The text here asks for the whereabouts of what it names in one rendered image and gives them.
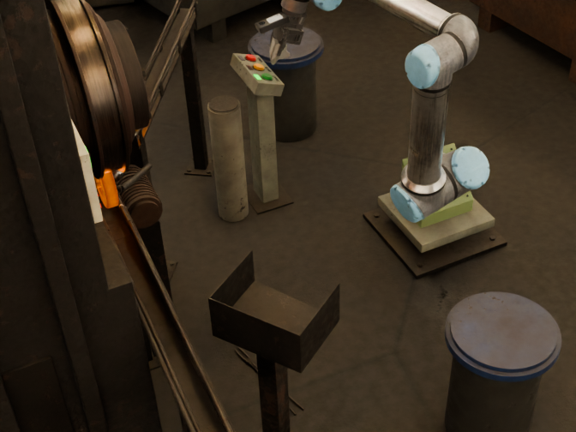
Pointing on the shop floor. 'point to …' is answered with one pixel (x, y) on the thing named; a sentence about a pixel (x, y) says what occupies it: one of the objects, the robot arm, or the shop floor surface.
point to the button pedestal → (262, 135)
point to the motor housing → (147, 219)
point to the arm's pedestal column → (480, 243)
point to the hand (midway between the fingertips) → (271, 61)
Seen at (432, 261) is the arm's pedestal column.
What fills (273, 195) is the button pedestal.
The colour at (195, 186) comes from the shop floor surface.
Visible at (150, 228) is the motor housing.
